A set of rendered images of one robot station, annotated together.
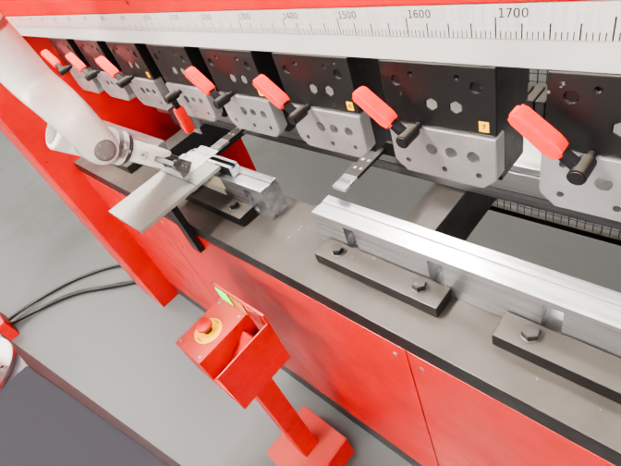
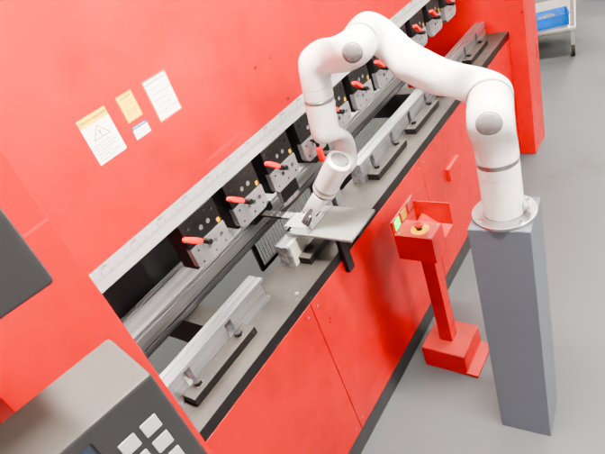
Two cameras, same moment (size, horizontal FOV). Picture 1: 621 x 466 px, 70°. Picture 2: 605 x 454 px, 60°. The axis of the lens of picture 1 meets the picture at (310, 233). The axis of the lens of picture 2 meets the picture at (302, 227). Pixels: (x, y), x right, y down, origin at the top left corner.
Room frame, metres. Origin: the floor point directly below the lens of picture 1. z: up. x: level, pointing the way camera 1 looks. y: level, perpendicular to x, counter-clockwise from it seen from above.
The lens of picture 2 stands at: (1.49, 1.83, 1.99)
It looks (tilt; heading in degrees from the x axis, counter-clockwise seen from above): 32 degrees down; 258
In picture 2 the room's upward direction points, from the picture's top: 21 degrees counter-clockwise
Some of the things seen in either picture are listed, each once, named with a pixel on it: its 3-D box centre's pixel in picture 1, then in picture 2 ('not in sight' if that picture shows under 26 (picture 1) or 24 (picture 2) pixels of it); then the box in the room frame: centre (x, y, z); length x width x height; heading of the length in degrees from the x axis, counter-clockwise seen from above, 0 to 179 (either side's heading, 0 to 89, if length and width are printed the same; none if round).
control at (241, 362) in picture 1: (227, 343); (423, 228); (0.69, 0.28, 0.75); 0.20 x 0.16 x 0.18; 33
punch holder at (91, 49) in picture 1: (115, 63); (238, 195); (1.32, 0.31, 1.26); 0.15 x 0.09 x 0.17; 33
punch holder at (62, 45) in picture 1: (86, 59); (197, 232); (1.49, 0.42, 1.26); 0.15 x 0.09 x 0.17; 33
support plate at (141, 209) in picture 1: (164, 190); (331, 222); (1.05, 0.31, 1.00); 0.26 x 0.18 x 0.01; 123
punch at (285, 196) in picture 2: (183, 116); (287, 189); (1.13, 0.19, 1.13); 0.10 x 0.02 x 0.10; 33
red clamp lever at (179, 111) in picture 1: (182, 112); (318, 149); (0.97, 0.16, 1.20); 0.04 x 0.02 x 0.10; 123
